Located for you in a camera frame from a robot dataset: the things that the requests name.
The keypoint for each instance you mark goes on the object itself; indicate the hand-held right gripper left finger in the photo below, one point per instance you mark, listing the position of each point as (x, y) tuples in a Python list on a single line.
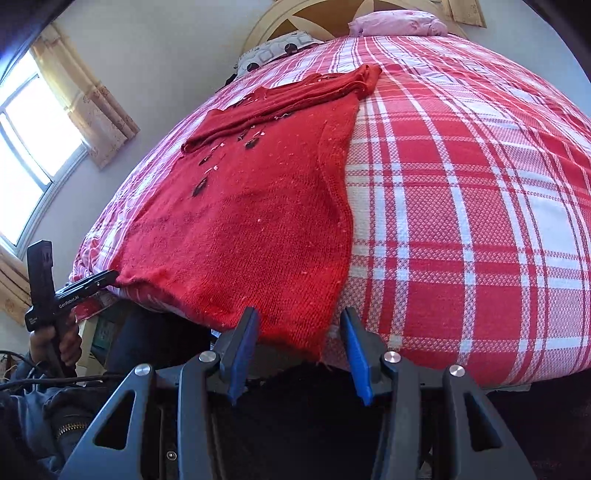
[(240, 360)]

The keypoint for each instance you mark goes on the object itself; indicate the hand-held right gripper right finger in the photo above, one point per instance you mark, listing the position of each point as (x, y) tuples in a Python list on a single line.
[(358, 364)]

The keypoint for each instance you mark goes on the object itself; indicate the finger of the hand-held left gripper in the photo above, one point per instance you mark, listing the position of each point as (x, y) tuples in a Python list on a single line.
[(94, 282)]

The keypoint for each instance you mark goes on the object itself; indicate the red embroidered knit sweater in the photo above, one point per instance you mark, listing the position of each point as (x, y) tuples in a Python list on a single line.
[(254, 207)]

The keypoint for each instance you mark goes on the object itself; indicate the person's left forearm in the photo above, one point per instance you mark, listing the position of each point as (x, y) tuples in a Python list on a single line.
[(27, 415)]

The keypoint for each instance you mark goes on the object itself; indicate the person's left hand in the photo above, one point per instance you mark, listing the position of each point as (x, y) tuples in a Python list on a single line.
[(70, 344)]

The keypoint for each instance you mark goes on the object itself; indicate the beige floral curtain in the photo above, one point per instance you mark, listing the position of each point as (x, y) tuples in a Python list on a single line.
[(11, 286), (92, 106), (468, 11)]

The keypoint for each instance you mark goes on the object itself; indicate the white green box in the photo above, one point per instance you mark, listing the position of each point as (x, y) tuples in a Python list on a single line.
[(99, 337)]

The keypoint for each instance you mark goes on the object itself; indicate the person's dark trousers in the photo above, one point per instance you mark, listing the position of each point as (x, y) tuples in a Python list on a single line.
[(295, 415)]

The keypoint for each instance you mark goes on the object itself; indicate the white framed window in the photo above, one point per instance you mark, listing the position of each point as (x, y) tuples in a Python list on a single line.
[(27, 138)]

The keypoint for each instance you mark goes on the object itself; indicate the red white plaid bedsheet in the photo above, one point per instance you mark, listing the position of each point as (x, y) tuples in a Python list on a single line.
[(461, 207)]

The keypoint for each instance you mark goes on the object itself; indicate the white patterned pillow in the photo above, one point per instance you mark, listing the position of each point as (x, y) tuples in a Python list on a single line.
[(277, 48)]

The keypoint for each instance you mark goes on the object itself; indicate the pink pillow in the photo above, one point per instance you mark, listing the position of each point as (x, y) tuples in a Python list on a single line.
[(397, 23)]

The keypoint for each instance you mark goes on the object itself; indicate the cream arched bed headboard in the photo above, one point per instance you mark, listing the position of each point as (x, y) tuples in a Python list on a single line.
[(323, 14)]

